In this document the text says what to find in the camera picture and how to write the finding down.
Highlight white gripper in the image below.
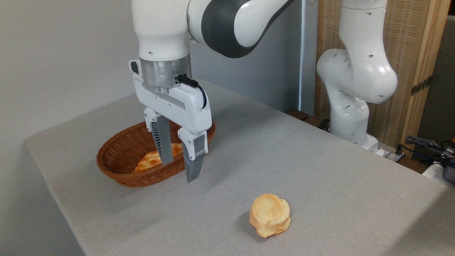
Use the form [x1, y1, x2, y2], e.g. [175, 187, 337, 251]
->
[129, 60, 213, 183]

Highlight round golden bread roll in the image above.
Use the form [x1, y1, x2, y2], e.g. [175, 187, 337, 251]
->
[249, 193, 291, 238]

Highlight flat golden bread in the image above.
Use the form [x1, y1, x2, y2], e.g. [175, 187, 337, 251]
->
[133, 143, 184, 174]

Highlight brown wicker basket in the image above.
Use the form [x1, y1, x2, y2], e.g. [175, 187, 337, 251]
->
[96, 120, 216, 188]

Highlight dark wooden platform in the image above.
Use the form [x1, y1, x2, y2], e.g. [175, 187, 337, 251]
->
[285, 108, 332, 133]

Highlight black metal hinge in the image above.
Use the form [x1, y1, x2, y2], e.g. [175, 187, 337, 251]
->
[411, 76, 433, 96]

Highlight wooden woven folding screen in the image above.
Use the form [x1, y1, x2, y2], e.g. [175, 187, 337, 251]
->
[315, 0, 451, 159]

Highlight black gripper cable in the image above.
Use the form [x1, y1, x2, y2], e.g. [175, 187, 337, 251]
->
[177, 74, 207, 109]

